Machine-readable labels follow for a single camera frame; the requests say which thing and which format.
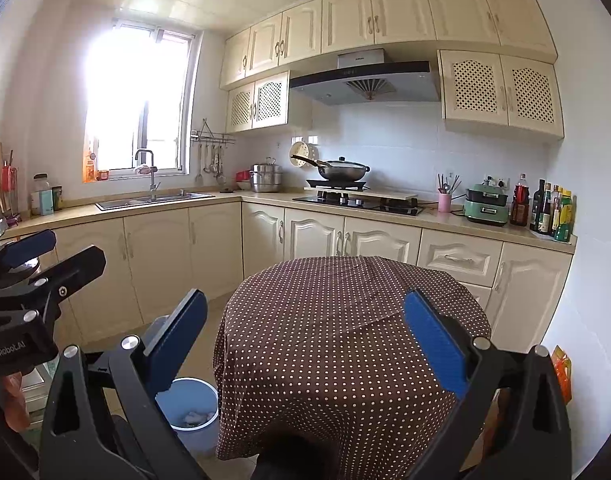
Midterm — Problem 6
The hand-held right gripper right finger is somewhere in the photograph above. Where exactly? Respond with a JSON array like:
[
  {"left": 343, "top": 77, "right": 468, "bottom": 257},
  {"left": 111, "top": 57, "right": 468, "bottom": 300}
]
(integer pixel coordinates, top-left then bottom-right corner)
[{"left": 403, "top": 287, "right": 572, "bottom": 480}]

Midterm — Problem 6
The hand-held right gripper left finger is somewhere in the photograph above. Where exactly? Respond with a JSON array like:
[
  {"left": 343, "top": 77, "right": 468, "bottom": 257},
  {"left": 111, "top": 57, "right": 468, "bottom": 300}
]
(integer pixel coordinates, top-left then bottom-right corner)
[{"left": 38, "top": 287, "right": 209, "bottom": 480}]

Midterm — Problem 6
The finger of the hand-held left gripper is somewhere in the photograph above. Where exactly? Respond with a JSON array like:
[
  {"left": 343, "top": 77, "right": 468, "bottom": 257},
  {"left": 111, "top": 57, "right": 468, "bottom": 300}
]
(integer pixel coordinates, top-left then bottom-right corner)
[
  {"left": 0, "top": 229, "right": 58, "bottom": 275},
  {"left": 0, "top": 245, "right": 108, "bottom": 315}
]

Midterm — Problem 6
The blue plastic bucket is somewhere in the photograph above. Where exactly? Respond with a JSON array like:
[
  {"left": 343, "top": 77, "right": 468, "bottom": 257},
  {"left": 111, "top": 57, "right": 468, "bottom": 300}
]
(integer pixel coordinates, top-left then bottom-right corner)
[{"left": 156, "top": 377, "right": 220, "bottom": 453}]

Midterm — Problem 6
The person's left hand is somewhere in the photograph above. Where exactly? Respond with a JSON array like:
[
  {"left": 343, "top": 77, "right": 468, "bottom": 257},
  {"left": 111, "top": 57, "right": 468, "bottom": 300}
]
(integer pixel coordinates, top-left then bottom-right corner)
[{"left": 2, "top": 372, "right": 32, "bottom": 432}]

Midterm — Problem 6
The clear plastic jar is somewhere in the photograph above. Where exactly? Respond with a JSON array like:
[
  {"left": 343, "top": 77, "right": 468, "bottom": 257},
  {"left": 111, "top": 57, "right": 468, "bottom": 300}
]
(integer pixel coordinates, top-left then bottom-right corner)
[{"left": 30, "top": 173, "right": 52, "bottom": 217}]

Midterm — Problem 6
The red kitchen tool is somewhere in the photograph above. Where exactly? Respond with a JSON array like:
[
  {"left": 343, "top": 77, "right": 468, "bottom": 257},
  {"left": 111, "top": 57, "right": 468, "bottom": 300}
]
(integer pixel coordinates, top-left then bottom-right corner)
[{"left": 0, "top": 150, "right": 19, "bottom": 211}]

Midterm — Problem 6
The cream lower kitchen cabinet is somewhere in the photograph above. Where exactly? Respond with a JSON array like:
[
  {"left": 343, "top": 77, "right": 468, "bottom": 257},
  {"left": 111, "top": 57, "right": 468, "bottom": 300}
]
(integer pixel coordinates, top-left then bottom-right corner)
[{"left": 0, "top": 192, "right": 579, "bottom": 356}]

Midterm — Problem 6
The brown polka dot tablecloth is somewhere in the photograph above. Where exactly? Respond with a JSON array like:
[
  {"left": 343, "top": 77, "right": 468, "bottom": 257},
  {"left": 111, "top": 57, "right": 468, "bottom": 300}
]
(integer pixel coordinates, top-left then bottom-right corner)
[{"left": 213, "top": 255, "right": 492, "bottom": 466}]

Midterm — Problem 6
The steel double sink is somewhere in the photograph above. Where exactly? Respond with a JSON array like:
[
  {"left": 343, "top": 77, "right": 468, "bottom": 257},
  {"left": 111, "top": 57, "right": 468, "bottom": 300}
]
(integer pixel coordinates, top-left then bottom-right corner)
[{"left": 96, "top": 190, "right": 215, "bottom": 212}]

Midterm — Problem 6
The steel kitchen faucet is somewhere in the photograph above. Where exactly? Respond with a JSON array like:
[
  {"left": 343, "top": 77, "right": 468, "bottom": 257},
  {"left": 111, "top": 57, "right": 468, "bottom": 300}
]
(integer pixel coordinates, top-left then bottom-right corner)
[{"left": 134, "top": 149, "right": 160, "bottom": 202}]

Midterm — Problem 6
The orange plastic bag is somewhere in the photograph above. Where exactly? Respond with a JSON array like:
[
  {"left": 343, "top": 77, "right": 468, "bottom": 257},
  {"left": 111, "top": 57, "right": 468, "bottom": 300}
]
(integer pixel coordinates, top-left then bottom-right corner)
[{"left": 550, "top": 345, "right": 573, "bottom": 405}]

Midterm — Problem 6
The green electric cooker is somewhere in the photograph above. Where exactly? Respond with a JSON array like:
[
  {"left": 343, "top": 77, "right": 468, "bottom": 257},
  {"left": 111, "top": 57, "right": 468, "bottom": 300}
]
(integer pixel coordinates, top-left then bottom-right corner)
[{"left": 464, "top": 176, "right": 513, "bottom": 226}]

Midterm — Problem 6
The red cap sauce bottle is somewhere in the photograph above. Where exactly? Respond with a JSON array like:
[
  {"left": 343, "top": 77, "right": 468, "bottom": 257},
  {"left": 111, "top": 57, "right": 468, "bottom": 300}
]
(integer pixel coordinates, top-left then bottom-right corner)
[{"left": 510, "top": 174, "right": 530, "bottom": 227}]

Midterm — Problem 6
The dark glass bottle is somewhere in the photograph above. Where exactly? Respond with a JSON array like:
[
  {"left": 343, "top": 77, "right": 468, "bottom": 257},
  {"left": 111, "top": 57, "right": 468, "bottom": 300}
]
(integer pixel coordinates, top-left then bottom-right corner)
[{"left": 530, "top": 179, "right": 546, "bottom": 233}]

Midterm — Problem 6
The sliding glass window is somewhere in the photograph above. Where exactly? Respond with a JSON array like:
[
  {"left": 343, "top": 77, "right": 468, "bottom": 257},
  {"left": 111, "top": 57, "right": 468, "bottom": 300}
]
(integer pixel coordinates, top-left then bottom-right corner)
[{"left": 83, "top": 19, "right": 201, "bottom": 181}]

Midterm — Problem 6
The brown sauce bottle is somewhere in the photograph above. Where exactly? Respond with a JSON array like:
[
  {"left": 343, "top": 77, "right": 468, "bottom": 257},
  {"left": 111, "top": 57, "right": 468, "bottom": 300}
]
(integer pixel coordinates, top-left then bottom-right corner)
[{"left": 541, "top": 182, "right": 553, "bottom": 235}]

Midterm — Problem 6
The yellow label bottle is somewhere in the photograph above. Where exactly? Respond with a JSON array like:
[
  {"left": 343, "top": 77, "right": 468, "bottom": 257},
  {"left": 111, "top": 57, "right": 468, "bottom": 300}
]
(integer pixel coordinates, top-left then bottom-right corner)
[{"left": 550, "top": 186, "right": 563, "bottom": 238}]

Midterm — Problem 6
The green oil bottle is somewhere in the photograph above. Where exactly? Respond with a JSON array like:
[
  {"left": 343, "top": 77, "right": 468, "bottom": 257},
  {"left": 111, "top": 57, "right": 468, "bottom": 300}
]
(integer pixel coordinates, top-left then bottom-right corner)
[{"left": 555, "top": 190, "right": 573, "bottom": 243}]

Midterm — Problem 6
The black wok burner stand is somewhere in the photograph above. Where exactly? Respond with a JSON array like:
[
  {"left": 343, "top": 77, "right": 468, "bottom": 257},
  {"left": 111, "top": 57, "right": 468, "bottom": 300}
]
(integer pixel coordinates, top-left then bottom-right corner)
[{"left": 305, "top": 178, "right": 370, "bottom": 191}]

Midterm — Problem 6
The stainless steel steamer pot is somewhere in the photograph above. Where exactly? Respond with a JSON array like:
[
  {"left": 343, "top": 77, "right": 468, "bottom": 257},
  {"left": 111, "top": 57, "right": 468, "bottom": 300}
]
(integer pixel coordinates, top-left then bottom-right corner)
[{"left": 249, "top": 157, "right": 285, "bottom": 193}]

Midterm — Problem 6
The black wok with glass lid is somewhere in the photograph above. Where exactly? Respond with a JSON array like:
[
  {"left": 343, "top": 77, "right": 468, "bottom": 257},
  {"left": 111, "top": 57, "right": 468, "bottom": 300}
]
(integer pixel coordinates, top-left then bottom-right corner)
[{"left": 292, "top": 154, "right": 371, "bottom": 182}]

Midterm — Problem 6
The white perforated colander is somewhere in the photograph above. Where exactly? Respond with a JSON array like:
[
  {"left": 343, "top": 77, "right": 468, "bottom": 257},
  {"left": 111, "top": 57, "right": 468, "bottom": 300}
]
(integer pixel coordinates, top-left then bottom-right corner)
[{"left": 290, "top": 141, "right": 313, "bottom": 168}]

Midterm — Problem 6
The small cream lattice door cabinet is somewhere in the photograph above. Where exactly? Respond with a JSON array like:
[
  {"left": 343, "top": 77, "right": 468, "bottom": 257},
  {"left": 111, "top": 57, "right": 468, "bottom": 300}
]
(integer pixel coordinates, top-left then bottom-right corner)
[{"left": 226, "top": 71, "right": 291, "bottom": 134}]

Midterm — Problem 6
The large cream lattice door cabinet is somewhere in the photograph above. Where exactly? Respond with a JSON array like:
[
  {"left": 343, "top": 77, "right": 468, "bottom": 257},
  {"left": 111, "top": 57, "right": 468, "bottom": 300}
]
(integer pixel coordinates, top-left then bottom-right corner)
[{"left": 438, "top": 49, "right": 565, "bottom": 141}]

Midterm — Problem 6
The black and steel range hood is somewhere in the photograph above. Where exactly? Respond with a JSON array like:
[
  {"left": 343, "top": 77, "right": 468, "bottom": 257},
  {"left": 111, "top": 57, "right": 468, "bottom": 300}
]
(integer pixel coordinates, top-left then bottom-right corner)
[{"left": 289, "top": 48, "right": 441, "bottom": 106}]

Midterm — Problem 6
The metal wall utensil rack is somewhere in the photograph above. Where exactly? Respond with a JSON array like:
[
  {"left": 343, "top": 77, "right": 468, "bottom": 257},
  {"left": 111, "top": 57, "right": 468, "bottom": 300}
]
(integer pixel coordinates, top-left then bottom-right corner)
[{"left": 190, "top": 119, "right": 236, "bottom": 146}]

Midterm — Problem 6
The cream upper wall cabinet row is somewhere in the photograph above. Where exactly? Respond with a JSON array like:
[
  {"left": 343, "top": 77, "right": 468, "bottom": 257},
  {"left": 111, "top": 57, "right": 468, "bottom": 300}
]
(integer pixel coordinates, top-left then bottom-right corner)
[{"left": 220, "top": 0, "right": 559, "bottom": 91}]

